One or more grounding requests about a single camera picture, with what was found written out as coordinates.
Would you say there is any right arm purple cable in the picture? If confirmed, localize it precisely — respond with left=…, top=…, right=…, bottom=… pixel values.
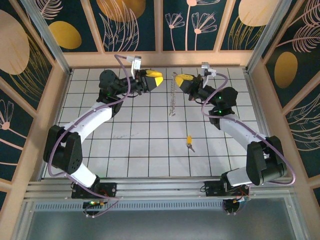
left=201, top=72, right=298, bottom=201

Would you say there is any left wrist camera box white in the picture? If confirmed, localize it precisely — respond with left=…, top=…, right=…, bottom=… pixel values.
left=126, top=55, right=143, bottom=76

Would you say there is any aluminium corner post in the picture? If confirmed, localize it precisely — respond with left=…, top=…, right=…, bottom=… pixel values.
left=19, top=0, right=73, bottom=75
left=245, top=0, right=293, bottom=75

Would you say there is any aluminium side rail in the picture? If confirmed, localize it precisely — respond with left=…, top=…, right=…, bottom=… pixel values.
left=242, top=68, right=285, bottom=179

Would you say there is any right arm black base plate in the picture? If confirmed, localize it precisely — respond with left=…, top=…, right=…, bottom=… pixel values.
left=201, top=180, right=251, bottom=198

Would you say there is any grey metal sheet panel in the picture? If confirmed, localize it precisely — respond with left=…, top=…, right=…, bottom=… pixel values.
left=23, top=197, right=310, bottom=240

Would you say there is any aluminium mounting rail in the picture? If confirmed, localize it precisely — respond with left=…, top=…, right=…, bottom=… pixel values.
left=23, top=176, right=298, bottom=201

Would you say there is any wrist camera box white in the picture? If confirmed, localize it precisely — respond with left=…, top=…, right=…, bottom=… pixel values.
left=200, top=61, right=217, bottom=88
left=126, top=55, right=143, bottom=76

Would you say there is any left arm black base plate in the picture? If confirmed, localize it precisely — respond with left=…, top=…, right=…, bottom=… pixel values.
left=71, top=181, right=118, bottom=200

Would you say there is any white gridded table mat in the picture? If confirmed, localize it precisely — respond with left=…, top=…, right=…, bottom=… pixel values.
left=41, top=67, right=281, bottom=179

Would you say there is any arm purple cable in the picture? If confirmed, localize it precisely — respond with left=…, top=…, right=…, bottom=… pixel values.
left=46, top=54, right=124, bottom=219
left=201, top=72, right=298, bottom=201

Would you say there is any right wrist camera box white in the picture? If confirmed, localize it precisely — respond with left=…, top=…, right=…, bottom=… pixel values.
left=200, top=61, right=217, bottom=88

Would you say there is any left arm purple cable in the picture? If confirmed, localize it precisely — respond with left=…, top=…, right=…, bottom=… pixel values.
left=46, top=54, right=124, bottom=219

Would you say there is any slotted grey cable duct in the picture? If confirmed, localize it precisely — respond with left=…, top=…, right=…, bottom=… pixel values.
left=33, top=201, right=227, bottom=211

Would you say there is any key with yellow head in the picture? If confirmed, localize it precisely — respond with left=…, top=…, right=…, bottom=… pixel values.
left=185, top=135, right=196, bottom=153

